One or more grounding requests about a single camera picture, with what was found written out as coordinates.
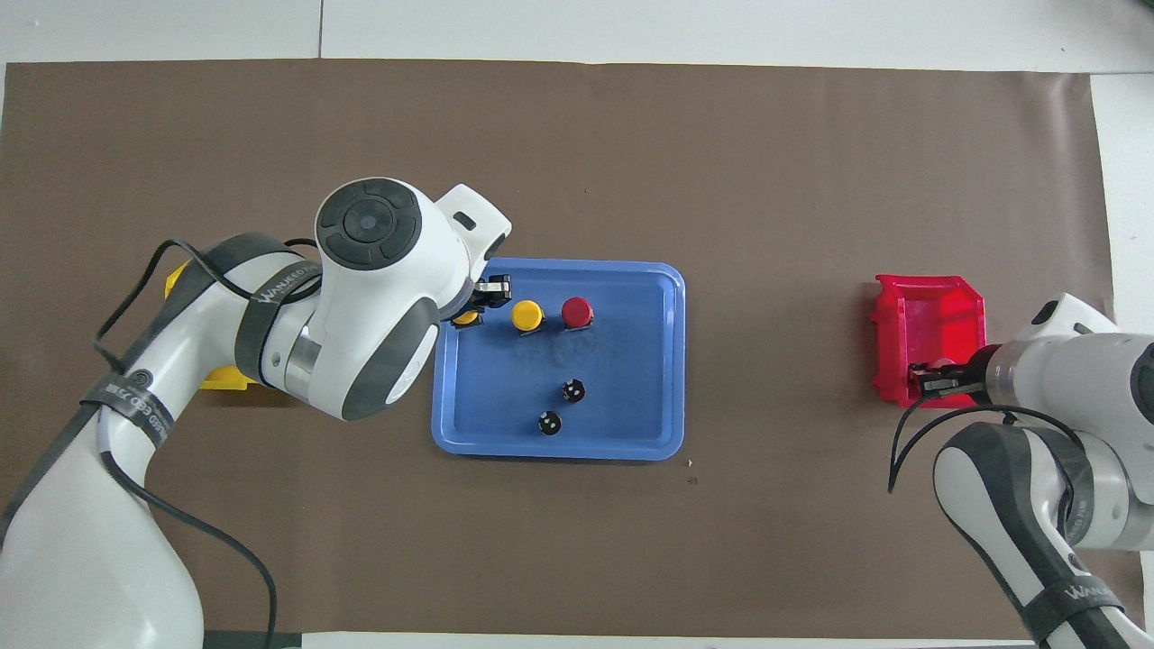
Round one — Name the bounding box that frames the brown paper table mat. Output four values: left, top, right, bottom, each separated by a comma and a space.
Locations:
0, 59, 1114, 636

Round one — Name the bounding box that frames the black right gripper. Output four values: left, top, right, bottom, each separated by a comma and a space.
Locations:
909, 345, 993, 403

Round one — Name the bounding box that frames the red plastic bin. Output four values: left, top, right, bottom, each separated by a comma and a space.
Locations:
871, 274, 987, 409

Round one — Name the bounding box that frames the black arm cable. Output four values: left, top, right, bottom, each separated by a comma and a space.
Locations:
90, 237, 321, 649
888, 403, 1087, 542

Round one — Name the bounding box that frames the yellow plastic bin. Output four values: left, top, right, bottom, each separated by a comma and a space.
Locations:
165, 260, 262, 391

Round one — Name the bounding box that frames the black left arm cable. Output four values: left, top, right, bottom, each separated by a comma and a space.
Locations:
90, 237, 321, 649

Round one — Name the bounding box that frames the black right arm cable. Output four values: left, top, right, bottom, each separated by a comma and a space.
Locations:
888, 403, 1087, 542

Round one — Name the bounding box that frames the blue plastic tray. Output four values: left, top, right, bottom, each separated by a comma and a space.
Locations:
431, 260, 686, 462

